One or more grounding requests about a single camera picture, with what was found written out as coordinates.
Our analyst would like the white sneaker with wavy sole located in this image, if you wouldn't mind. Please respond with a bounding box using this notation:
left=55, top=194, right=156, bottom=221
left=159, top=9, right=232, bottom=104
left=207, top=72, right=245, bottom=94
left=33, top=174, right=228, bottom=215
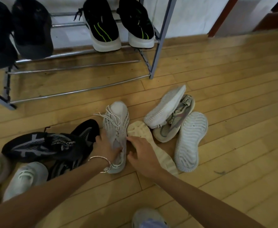
left=174, top=111, right=209, bottom=173

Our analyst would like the person's right hand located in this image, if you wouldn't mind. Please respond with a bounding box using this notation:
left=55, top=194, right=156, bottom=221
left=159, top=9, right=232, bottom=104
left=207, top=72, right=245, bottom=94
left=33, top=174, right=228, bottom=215
left=126, top=136, right=165, bottom=180

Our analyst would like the white speckled knit sneaker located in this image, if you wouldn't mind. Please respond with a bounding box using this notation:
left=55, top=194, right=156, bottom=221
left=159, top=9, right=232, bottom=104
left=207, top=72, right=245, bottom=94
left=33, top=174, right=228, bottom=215
left=94, top=101, right=130, bottom=174

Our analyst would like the grey sneaker with ribbed sole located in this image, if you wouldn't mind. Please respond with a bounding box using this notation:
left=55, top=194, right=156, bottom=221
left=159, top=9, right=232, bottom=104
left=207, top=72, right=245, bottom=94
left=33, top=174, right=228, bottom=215
left=143, top=85, right=187, bottom=129

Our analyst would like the black sneaker with grey pattern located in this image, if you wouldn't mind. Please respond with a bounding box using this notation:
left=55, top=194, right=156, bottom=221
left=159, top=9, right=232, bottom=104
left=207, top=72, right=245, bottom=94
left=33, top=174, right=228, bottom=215
left=47, top=119, right=100, bottom=181
left=1, top=131, right=92, bottom=163

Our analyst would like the grey and pink sneaker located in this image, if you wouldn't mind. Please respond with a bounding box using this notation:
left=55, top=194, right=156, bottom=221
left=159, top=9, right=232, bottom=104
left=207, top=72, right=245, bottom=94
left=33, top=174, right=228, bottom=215
left=152, top=94, right=196, bottom=143

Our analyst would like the brown wooden door frame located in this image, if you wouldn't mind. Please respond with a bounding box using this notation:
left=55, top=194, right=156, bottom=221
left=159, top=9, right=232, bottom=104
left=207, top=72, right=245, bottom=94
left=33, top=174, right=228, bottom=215
left=207, top=0, right=240, bottom=37

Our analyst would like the white mint sneaker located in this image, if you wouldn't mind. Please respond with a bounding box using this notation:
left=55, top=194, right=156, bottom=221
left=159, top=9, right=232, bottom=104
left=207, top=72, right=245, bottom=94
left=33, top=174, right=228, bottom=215
left=2, top=162, right=49, bottom=202

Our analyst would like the person's left hand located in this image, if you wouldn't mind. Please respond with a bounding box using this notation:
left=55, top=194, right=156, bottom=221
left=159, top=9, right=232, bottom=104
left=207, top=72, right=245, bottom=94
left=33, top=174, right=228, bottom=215
left=89, top=130, right=128, bottom=165

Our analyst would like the cream sneaker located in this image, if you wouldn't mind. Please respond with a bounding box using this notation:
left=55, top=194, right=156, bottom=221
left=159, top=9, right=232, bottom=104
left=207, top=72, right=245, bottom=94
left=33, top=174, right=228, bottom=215
left=127, top=120, right=181, bottom=176

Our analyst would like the person's left forearm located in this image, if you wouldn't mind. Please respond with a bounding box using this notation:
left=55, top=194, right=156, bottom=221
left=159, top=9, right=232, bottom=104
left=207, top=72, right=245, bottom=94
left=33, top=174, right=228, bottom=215
left=0, top=158, right=111, bottom=228

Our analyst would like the black sneaker with green stripes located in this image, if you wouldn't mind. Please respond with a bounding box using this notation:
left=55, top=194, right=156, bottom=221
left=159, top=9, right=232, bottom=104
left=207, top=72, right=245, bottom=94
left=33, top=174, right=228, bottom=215
left=116, top=0, right=160, bottom=49
left=74, top=0, right=122, bottom=52

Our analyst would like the grey metal shoe rack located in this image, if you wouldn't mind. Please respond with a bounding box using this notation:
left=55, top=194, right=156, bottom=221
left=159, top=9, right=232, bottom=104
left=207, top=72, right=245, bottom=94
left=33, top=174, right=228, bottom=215
left=0, top=0, right=178, bottom=111

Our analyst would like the person's right forearm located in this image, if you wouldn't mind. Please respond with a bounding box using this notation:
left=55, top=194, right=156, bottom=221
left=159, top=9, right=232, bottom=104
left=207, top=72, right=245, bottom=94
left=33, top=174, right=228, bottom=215
left=153, top=168, right=266, bottom=228

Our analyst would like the pale grey sneaker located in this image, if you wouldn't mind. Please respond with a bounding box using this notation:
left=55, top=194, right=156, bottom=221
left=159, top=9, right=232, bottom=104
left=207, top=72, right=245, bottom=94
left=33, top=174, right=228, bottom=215
left=131, top=207, right=169, bottom=228

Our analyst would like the silver bangle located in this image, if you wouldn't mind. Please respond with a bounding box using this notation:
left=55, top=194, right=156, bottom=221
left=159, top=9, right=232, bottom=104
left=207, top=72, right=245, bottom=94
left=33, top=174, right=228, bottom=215
left=88, top=156, right=112, bottom=174

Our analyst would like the dark brown wooden door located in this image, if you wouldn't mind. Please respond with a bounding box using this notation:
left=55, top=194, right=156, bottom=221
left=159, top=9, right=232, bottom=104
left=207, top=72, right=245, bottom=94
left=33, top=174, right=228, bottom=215
left=253, top=0, right=278, bottom=32

